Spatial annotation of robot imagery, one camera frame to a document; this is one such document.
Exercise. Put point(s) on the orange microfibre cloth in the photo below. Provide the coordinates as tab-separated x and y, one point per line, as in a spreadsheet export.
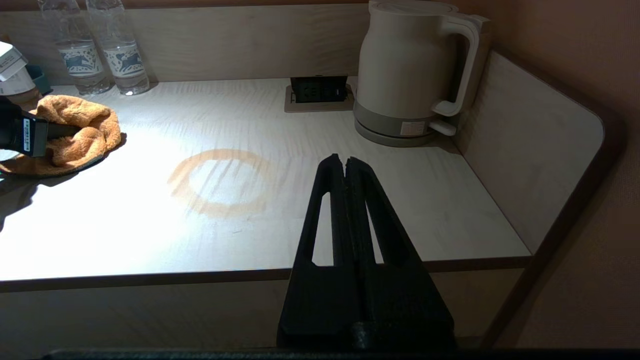
85	135

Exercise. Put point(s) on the clear water bottle blue label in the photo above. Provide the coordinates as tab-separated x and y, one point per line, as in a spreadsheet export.
80	60
122	60

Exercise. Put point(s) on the recessed black power socket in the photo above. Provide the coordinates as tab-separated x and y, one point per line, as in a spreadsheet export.
318	92

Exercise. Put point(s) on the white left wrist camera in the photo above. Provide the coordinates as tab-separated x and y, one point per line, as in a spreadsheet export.
10	60

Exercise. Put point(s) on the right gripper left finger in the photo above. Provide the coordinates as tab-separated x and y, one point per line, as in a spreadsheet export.
325	310

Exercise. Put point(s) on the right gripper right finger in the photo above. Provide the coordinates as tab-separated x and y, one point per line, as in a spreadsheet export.
400	310

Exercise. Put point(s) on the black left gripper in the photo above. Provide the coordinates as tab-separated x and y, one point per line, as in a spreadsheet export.
15	132

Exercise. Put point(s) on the white electric kettle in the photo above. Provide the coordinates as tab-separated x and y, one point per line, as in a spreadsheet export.
402	65

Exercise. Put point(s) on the small blue sachet tray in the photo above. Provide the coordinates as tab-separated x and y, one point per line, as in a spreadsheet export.
42	80

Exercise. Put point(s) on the grey kettle base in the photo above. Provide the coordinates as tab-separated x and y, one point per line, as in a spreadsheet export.
377	136

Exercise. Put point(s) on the plastic bottle amber liquid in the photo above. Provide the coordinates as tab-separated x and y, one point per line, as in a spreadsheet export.
22	89

